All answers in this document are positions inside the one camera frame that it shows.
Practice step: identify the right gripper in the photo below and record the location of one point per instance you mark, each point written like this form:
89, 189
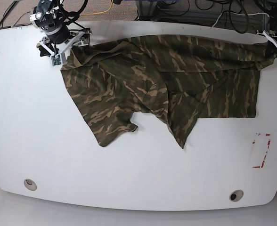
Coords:
48, 46

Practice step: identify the camouflage t-shirt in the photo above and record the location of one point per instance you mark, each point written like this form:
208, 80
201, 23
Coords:
177, 78

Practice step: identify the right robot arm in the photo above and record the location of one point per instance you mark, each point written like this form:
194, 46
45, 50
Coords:
59, 26

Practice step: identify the grey metal stand base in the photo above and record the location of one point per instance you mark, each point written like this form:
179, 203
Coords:
149, 10

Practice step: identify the red tape marking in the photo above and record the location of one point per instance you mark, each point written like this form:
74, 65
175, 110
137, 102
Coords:
259, 151

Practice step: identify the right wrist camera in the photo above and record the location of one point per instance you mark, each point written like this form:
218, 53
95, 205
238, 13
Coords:
58, 59

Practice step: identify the left table cable grommet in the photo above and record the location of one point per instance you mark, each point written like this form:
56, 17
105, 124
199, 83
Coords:
30, 185

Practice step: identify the table cable grommet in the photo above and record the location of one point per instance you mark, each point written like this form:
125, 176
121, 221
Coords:
236, 195
30, 185

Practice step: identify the right table cable grommet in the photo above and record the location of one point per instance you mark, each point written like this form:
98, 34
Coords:
236, 195

